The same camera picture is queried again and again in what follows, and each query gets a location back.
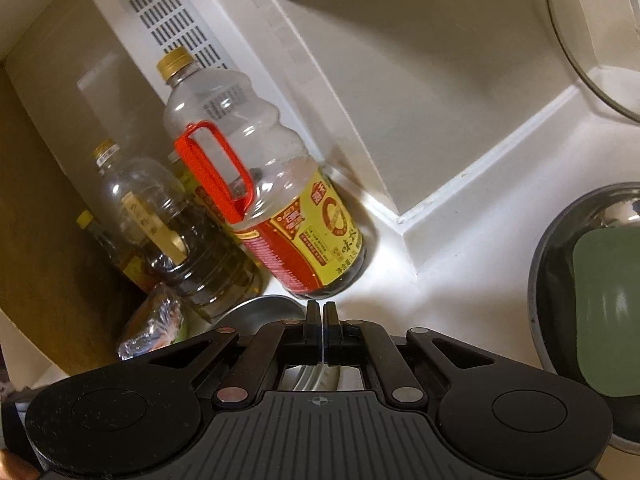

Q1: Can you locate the cream ribbed plastic bowl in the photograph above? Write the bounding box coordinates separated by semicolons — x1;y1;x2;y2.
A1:
278;363;364;392

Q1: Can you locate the stainless steel bowl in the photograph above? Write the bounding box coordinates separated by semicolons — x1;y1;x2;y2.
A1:
213;295;306;336

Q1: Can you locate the stack of colourful bowls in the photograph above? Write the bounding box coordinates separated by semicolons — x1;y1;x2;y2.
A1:
117;283;188;361

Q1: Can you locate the person right hand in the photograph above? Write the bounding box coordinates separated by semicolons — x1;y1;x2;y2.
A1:
0;448;40;480

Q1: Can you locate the small yellow capped bottle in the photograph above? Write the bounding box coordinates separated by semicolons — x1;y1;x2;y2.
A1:
76;209;160;294

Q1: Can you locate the dark oil bottle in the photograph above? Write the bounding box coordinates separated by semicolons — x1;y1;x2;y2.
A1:
93;138;264;323

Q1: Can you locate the cardboard sheet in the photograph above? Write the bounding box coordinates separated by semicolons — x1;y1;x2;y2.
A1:
1;76;143;375

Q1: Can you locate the green square plate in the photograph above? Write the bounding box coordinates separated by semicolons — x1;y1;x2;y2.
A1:
573;226;639;398

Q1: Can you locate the glass pot lid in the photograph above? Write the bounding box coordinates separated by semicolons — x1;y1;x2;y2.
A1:
546;0;639;124

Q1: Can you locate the red handled soy sauce bottle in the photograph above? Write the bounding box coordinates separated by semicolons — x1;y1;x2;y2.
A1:
157;47;366;300

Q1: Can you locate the white wall vent grille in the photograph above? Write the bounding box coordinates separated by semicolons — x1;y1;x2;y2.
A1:
118;0;238;70

